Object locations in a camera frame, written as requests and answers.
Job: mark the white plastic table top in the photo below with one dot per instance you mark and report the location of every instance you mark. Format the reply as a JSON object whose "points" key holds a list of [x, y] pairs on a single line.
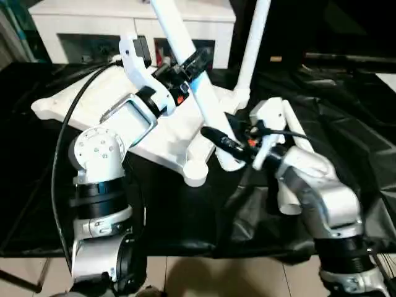
{"points": [[92, 102]]}

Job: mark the white cabinet with glass doors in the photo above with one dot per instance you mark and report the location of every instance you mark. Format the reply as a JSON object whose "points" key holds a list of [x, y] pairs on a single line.
{"points": [[92, 21]]}

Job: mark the teal white pole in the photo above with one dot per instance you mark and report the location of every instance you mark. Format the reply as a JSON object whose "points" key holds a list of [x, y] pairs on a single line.
{"points": [[18, 37]]}

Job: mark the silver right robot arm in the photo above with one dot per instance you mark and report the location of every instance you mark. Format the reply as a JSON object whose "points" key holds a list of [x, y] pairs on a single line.
{"points": [[325, 191]]}

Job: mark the small tan label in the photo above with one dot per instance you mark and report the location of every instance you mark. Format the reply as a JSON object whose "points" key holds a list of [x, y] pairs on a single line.
{"points": [[276, 58]]}

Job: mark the black horizontal bar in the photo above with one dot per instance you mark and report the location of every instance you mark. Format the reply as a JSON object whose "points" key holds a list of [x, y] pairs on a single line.
{"points": [[349, 57]]}

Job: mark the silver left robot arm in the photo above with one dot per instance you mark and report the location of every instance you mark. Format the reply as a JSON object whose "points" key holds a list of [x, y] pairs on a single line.
{"points": [[99, 148]]}

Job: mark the white plastic table leg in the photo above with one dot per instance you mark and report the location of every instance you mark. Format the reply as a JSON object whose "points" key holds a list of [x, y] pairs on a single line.
{"points": [[252, 52], [297, 127], [290, 201], [182, 40]]}

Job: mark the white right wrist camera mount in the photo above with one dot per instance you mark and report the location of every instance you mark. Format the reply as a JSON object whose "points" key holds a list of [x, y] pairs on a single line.
{"points": [[269, 114]]}

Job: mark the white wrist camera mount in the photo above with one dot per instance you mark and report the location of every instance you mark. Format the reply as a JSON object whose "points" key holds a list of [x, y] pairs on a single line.
{"points": [[136, 74], [269, 114]]}

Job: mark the black plastic mat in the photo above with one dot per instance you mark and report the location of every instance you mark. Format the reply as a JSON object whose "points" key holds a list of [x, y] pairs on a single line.
{"points": [[191, 216]]}

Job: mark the white flat board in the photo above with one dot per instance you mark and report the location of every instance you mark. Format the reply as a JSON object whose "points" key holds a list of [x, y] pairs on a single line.
{"points": [[388, 82]]}

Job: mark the black metal frame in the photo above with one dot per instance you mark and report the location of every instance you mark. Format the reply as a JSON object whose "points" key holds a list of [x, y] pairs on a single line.
{"points": [[43, 275]]}

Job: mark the tall black cabinet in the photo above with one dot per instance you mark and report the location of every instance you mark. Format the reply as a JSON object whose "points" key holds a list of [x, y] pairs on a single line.
{"points": [[287, 28]]}

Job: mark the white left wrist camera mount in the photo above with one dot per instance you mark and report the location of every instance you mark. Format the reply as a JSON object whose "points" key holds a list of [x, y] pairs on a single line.
{"points": [[136, 74]]}

